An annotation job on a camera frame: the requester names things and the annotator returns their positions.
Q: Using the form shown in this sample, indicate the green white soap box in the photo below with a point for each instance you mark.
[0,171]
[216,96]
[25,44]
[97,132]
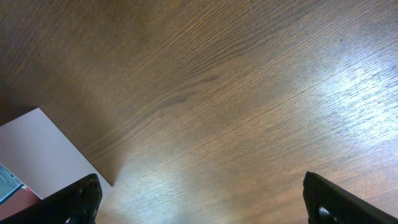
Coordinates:
[9,184]

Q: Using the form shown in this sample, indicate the white cardboard box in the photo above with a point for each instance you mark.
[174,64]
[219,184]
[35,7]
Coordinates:
[42,157]

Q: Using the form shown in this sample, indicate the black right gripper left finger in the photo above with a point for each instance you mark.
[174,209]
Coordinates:
[76,203]

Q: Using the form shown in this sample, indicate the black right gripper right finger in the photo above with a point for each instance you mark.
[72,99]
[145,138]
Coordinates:
[328,203]

